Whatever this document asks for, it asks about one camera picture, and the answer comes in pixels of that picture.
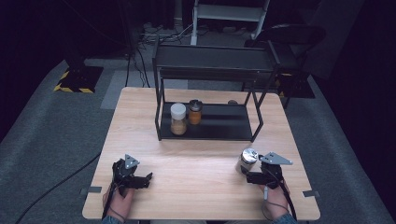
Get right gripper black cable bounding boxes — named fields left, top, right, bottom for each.
left=274, top=169, right=298, bottom=222

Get person's right hand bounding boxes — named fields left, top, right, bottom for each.
left=259, top=181, right=292, bottom=222

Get white step stool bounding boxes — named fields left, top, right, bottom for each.
left=190, top=0, right=271, bottom=47

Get black chair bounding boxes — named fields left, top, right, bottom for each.
left=243, top=23, right=327, bottom=109

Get orange spice jar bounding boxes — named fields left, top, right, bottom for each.
left=188, top=99, right=204, bottom=126

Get grey tape strip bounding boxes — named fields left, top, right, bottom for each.
left=79, top=186, right=103, bottom=196
left=302, top=189, right=321, bottom=199

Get bundle of floor cables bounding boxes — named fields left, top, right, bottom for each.
left=124, top=21, right=200, bottom=89

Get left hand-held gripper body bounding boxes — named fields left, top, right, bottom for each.
left=111, top=153, right=141, bottom=191

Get clear jar with silver lid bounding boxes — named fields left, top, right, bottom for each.
left=234, top=147, right=260, bottom=175

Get white-lidded spice jar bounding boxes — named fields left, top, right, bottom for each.
left=169, top=102, right=188, bottom=136

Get thin grey cable, white plug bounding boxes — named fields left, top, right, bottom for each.
left=261, top=185, right=289, bottom=222

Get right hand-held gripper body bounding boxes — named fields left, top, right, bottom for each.
left=259, top=151, right=294, bottom=190

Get black floor cable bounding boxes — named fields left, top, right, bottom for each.
left=13, top=151, right=103, bottom=224

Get person's left hand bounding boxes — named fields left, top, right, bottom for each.
left=102, top=183, right=135, bottom=223

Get black two-tier metal rack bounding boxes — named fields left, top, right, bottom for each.
left=151, top=35, right=283, bottom=143

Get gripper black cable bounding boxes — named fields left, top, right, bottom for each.
left=101, top=181, right=120, bottom=222
left=274, top=169, right=298, bottom=222

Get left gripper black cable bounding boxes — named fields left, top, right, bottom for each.
left=101, top=181, right=120, bottom=222

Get black stand base, hazard stripes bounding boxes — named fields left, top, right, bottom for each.
left=52, top=63, right=105, bottom=94

